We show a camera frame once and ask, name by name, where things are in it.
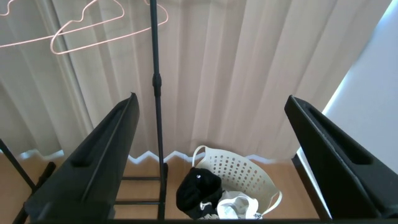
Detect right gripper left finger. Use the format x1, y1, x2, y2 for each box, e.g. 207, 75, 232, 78
24, 91, 140, 221

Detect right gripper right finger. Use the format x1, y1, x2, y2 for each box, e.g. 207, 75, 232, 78
284, 95, 398, 220

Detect black shorts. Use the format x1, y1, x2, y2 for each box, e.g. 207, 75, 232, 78
175, 167, 224, 220

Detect pink clothes hanger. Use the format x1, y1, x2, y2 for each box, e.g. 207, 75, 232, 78
0, 0, 126, 49
49, 0, 170, 56

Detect white laundry basket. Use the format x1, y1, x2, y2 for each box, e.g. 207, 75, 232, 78
192, 144, 283, 220

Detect black clothes rack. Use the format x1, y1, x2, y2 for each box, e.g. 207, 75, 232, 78
0, 0, 169, 224

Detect white garment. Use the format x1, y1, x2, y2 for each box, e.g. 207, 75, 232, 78
198, 190, 264, 220

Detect beige curtain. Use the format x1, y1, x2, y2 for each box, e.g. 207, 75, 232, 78
0, 0, 392, 164

